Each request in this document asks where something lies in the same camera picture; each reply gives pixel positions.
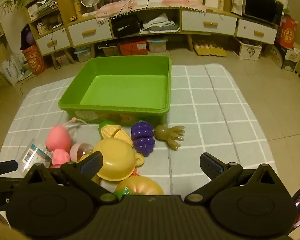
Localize grey checkered floor mat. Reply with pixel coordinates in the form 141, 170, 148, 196
0, 64, 275, 196

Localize stack of folded papers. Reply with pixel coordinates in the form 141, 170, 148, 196
141, 13, 180, 34

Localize purple toy grapes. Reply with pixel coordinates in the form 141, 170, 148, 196
130, 121, 155, 157

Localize pink checkered cloth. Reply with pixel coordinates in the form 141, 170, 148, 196
95, 0, 207, 23

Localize pink round toy figure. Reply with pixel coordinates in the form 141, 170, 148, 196
45, 117, 88, 152

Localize white storage crate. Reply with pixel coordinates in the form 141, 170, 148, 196
232, 38, 262, 61

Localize yellow toy pot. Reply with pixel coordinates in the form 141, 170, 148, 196
92, 138, 145, 184

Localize orange printed bucket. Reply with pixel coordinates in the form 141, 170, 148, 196
22, 45, 46, 76

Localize red gift box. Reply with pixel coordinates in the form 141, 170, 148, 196
275, 14, 298, 49

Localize wooden tv cabinet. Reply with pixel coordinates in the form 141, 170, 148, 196
24, 0, 279, 56

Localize clear cotton swab jar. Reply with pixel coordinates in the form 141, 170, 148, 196
18, 139, 52, 176

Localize red cardboard box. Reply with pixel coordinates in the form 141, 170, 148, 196
119, 40, 148, 56

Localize black microwave oven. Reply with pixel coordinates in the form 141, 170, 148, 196
242, 0, 283, 25

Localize green plastic storage bin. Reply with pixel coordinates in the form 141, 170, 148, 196
58, 55, 172, 126

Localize small pink pig toy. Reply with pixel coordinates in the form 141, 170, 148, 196
50, 149, 71, 168

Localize pink clear capsule ball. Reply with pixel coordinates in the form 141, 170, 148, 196
70, 143, 94, 163

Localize clear plastic storage box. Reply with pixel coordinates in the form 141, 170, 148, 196
147, 37, 167, 53

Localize black bag on shelf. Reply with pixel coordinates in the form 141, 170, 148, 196
111, 14, 143, 38

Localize egg carton tray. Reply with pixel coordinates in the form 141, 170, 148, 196
193, 40, 227, 57

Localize yellow toy corn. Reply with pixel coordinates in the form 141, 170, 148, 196
98, 121, 133, 147

